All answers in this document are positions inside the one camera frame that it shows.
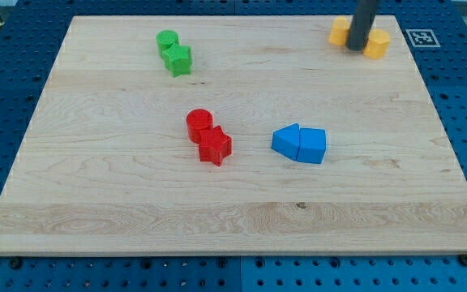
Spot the yellow heart block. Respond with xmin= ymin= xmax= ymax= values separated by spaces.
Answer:
xmin=328 ymin=16 xmax=350 ymax=46

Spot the wooden board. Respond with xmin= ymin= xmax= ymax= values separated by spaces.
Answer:
xmin=0 ymin=15 xmax=467 ymax=257

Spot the red star block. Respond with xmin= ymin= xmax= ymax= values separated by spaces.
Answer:
xmin=199 ymin=126 xmax=232 ymax=166

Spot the red cylinder block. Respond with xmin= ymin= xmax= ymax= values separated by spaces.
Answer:
xmin=186 ymin=109 xmax=213 ymax=144

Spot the blue triangular block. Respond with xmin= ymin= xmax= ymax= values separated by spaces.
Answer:
xmin=271 ymin=123 xmax=300 ymax=161

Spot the blue cube block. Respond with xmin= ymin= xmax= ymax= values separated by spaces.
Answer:
xmin=297 ymin=127 xmax=327 ymax=164

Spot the green star block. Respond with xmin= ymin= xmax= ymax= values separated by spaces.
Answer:
xmin=161 ymin=44 xmax=192 ymax=77

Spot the green cylinder block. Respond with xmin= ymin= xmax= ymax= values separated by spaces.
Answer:
xmin=156 ymin=30 xmax=179 ymax=57

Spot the yellow hexagon block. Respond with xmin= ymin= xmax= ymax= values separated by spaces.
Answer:
xmin=362 ymin=29 xmax=391 ymax=59

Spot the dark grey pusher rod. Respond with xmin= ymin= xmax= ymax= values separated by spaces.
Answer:
xmin=345 ymin=0 xmax=380 ymax=51

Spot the white fiducial marker tag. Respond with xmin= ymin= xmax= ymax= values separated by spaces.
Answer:
xmin=406 ymin=28 xmax=440 ymax=48

